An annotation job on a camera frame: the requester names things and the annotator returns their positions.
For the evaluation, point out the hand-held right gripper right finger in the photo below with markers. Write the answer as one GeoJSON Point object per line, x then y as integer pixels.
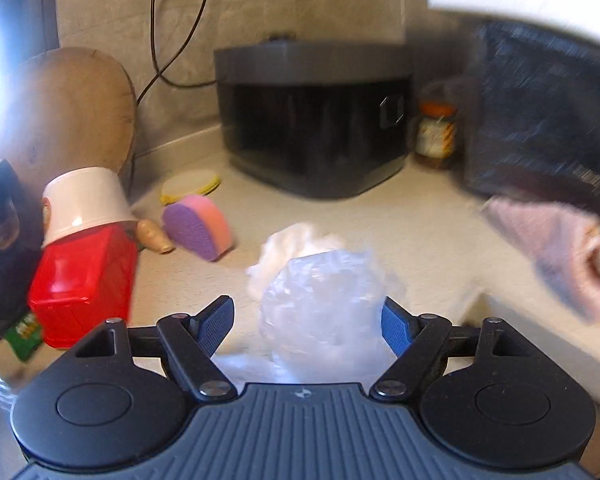
{"type": "Point", "coordinates": [393, 324]}

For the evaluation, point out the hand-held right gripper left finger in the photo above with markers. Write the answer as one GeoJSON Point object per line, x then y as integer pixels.
{"type": "Point", "coordinates": [216, 321]}

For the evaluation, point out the clear plastic bag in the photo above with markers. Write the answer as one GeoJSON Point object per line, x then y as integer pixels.
{"type": "Point", "coordinates": [320, 310]}

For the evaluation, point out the white tissue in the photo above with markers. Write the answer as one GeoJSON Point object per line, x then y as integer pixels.
{"type": "Point", "coordinates": [286, 249]}

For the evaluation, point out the red bin with white rim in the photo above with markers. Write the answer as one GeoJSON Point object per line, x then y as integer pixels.
{"type": "Point", "coordinates": [82, 280]}

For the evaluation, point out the green printed wrapper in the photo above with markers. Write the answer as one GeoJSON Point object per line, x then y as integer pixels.
{"type": "Point", "coordinates": [24, 337]}

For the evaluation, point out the purple and pink sponge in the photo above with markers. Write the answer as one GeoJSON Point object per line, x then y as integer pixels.
{"type": "Point", "coordinates": [197, 227]}

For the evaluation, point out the piece of ginger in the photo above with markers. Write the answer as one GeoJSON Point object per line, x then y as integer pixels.
{"type": "Point", "coordinates": [154, 236]}

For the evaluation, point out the round yellow and white scrubber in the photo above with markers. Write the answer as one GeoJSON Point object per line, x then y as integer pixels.
{"type": "Point", "coordinates": [187, 184]}

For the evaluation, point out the pink cloth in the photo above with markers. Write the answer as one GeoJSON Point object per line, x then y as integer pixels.
{"type": "Point", "coordinates": [555, 245]}

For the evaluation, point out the glass jar with orange lid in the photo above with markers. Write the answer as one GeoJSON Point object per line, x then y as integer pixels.
{"type": "Point", "coordinates": [434, 135]}

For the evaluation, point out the dark grey countertop appliance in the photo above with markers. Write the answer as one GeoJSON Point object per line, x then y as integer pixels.
{"type": "Point", "coordinates": [310, 125]}

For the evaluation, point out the round wooden cutting board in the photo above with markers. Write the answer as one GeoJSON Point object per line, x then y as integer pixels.
{"type": "Point", "coordinates": [70, 110]}

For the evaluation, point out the black plastic bag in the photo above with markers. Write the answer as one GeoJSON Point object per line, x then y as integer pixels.
{"type": "Point", "coordinates": [540, 110]}

